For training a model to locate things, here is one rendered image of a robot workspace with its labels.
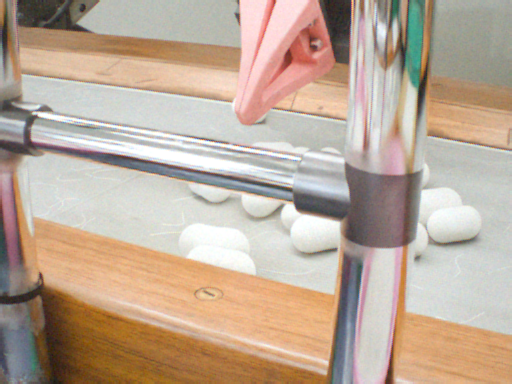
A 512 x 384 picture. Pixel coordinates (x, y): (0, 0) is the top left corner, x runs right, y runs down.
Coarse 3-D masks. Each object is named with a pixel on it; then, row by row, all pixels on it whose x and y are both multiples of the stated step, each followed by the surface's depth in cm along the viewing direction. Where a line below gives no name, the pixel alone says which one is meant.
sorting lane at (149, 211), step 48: (48, 96) 68; (96, 96) 68; (144, 96) 68; (336, 144) 57; (432, 144) 58; (48, 192) 48; (96, 192) 48; (144, 192) 48; (192, 192) 48; (480, 192) 50; (144, 240) 42; (288, 240) 42; (432, 240) 43; (480, 240) 43; (432, 288) 38; (480, 288) 38
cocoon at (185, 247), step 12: (192, 228) 39; (204, 228) 39; (216, 228) 39; (228, 228) 39; (180, 240) 39; (192, 240) 38; (204, 240) 38; (216, 240) 38; (228, 240) 38; (240, 240) 38
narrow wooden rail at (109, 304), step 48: (48, 240) 36; (96, 240) 36; (48, 288) 32; (96, 288) 32; (144, 288) 32; (192, 288) 32; (240, 288) 32; (288, 288) 32; (48, 336) 33; (96, 336) 32; (144, 336) 31; (192, 336) 29; (240, 336) 29; (288, 336) 29; (432, 336) 29; (480, 336) 29
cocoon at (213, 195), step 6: (192, 186) 47; (198, 186) 47; (198, 192) 47; (204, 192) 46; (210, 192) 46; (216, 192) 46; (222, 192) 46; (228, 192) 46; (210, 198) 46; (216, 198) 46; (222, 198) 46
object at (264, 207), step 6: (246, 198) 44; (252, 198) 44; (258, 198) 44; (246, 204) 44; (252, 204) 44; (258, 204) 44; (264, 204) 44; (270, 204) 44; (276, 204) 45; (246, 210) 45; (252, 210) 44; (258, 210) 44; (264, 210) 44; (270, 210) 44; (258, 216) 45; (264, 216) 45
